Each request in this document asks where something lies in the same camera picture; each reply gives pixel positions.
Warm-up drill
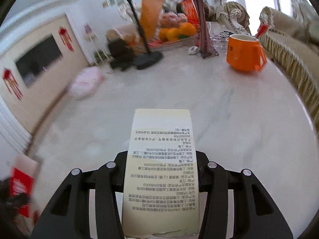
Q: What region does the beige cardboard box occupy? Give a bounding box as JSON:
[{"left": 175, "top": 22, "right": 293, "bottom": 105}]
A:
[{"left": 122, "top": 109, "right": 200, "bottom": 238}]

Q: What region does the red carton near edge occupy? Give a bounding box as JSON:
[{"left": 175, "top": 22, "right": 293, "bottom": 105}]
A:
[{"left": 7, "top": 154, "right": 42, "bottom": 220}]

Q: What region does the pink tissue pack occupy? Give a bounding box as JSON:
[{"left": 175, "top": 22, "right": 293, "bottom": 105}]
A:
[{"left": 68, "top": 66, "right": 105, "bottom": 100}]

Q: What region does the orange mug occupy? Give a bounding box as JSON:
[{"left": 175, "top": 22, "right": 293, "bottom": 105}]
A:
[{"left": 226, "top": 34, "right": 267, "bottom": 73}]

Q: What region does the black box stack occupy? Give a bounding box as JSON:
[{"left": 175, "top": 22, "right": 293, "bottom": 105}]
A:
[{"left": 108, "top": 38, "right": 135, "bottom": 71}]

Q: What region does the purple glass vase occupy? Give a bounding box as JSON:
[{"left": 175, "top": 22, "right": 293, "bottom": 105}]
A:
[{"left": 192, "top": 0, "right": 219, "bottom": 59}]

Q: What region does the ornate beige sofa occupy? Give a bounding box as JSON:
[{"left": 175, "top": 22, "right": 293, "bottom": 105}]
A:
[{"left": 164, "top": 0, "right": 318, "bottom": 128}]

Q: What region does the black phone stand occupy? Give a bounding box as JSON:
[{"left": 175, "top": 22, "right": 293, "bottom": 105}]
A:
[{"left": 127, "top": 0, "right": 163, "bottom": 70}]

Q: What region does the fruit tray with oranges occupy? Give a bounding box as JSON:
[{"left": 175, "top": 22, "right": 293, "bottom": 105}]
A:
[{"left": 148, "top": 12, "right": 200, "bottom": 48}]

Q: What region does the red snack bag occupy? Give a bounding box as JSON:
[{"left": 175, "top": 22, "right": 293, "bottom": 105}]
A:
[{"left": 179, "top": 0, "right": 200, "bottom": 29}]

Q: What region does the orange paper bag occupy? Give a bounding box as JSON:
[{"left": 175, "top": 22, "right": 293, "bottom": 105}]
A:
[{"left": 140, "top": 0, "right": 164, "bottom": 40}]

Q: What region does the wall television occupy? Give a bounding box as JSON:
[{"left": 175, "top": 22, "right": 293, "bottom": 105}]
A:
[{"left": 15, "top": 35, "right": 63, "bottom": 87}]

